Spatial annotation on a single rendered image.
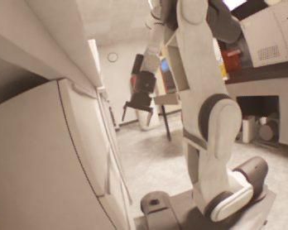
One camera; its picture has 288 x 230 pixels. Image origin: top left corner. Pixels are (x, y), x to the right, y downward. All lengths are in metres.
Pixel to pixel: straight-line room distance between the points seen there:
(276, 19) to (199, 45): 1.09
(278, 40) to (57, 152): 1.44
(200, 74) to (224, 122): 0.14
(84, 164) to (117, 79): 4.13
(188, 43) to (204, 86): 0.12
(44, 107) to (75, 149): 0.10
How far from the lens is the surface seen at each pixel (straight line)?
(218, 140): 0.34
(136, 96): 0.53
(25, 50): 0.15
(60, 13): 0.20
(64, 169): 0.29
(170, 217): 0.68
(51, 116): 0.27
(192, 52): 0.35
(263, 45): 1.38
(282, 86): 1.26
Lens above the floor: 0.73
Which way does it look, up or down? 7 degrees down
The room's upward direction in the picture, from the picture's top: 14 degrees counter-clockwise
